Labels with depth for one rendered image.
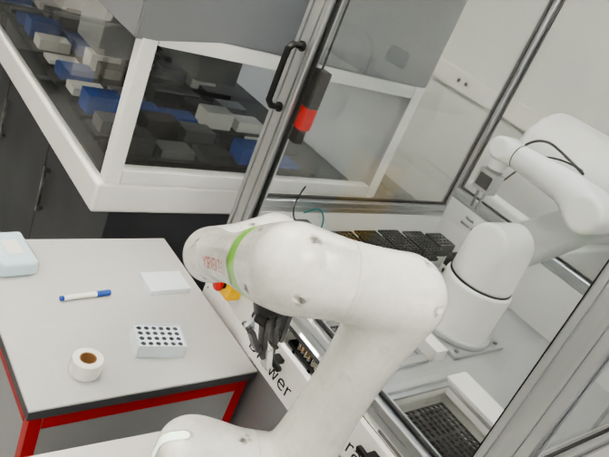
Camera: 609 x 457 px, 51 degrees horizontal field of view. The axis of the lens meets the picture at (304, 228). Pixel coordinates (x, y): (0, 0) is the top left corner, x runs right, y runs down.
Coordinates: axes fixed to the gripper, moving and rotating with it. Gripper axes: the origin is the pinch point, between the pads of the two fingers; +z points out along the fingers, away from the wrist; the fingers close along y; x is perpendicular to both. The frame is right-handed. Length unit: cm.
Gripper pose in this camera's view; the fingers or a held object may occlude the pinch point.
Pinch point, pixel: (266, 355)
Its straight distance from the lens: 150.7
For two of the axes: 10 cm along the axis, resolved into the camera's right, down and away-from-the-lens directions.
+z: -0.8, 7.8, 6.1
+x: 5.4, 5.5, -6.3
